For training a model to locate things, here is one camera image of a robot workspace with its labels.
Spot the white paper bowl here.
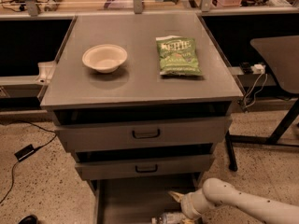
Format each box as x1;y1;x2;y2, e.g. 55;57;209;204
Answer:
82;44;127;74

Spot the grey drawer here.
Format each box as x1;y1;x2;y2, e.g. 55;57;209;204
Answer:
56;116;232;152
75;154;214;180
93;174;198;224

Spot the clear plastic water bottle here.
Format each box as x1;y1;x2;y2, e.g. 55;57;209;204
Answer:
151;212;185;224

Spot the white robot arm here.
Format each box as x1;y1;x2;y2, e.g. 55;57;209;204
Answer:
169;178;299;224

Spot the grey drawer cabinet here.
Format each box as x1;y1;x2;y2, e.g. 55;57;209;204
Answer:
39;12;244;224

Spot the black power adapter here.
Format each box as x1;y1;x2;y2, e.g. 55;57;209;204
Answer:
15;145;35;161

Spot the white plastic bracket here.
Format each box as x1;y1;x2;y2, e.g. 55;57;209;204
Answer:
36;61;57;85

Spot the green chip bag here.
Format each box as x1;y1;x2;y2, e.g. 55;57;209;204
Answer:
156;35;202;77

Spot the grey bottom drawer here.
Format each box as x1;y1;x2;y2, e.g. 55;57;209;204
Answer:
93;174;198;224

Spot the white power strip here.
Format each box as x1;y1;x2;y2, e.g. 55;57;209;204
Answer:
240;63;265;75

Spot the grey middle drawer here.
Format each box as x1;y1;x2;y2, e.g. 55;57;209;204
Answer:
75;154;214;180

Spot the black floor cable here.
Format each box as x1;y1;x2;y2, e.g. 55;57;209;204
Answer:
0;119;58;204

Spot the black shoe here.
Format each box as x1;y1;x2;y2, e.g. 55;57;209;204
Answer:
18;215;38;224

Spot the grey top drawer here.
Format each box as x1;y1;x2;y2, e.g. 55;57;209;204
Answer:
56;116;232;152

